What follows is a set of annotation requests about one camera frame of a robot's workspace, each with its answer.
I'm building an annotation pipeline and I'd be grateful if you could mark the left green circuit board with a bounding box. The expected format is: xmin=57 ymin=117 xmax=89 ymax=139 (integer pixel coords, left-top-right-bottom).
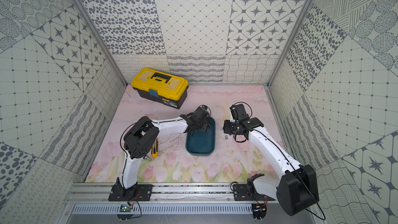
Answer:
xmin=117 ymin=205 xmax=134 ymax=220

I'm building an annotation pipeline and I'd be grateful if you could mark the right black circuit board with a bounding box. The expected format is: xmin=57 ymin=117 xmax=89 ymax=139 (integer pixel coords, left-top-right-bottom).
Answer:
xmin=251 ymin=204 xmax=267 ymax=221

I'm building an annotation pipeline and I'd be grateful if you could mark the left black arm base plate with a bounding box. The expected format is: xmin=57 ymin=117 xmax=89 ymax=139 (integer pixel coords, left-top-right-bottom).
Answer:
xmin=108 ymin=177 xmax=153 ymax=202

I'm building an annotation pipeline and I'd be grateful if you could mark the white slotted cable duct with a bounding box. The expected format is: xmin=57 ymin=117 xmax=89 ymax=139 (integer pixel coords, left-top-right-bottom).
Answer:
xmin=72 ymin=203 xmax=252 ymax=215

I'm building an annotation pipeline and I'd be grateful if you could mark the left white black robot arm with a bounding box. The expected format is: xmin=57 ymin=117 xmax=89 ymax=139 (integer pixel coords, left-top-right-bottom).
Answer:
xmin=115 ymin=105 xmax=211 ymax=194

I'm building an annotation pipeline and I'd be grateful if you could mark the aluminium mounting rail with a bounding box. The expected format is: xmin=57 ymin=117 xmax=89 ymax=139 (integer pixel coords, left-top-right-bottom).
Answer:
xmin=63 ymin=181 xmax=321 ymax=204

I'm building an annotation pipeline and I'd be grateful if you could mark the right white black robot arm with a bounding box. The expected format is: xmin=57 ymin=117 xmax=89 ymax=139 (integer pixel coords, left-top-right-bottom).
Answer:
xmin=223 ymin=102 xmax=319 ymax=216

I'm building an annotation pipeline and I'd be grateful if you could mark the yellow black toolbox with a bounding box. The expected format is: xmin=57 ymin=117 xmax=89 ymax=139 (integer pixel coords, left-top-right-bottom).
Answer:
xmin=131 ymin=68 xmax=189 ymax=109

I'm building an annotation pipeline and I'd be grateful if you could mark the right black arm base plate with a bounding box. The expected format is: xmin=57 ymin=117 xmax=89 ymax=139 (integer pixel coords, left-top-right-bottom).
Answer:
xmin=230 ymin=182 xmax=275 ymax=202

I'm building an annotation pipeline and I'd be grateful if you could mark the yellow utility knife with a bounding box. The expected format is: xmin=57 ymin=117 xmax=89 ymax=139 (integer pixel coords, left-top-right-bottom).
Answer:
xmin=151 ymin=139 xmax=159 ymax=158

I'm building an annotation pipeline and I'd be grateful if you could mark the teal plastic storage tray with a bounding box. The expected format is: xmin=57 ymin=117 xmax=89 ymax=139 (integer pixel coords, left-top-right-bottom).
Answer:
xmin=186 ymin=117 xmax=216 ymax=157

